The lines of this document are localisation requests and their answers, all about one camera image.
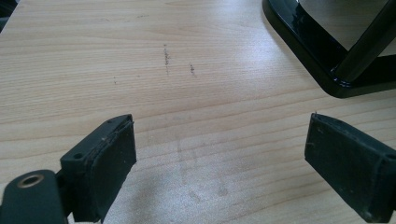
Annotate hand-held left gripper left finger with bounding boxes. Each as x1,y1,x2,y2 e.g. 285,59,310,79
59,113,137,224

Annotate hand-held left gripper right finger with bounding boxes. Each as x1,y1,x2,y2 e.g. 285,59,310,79
304,112,396,224

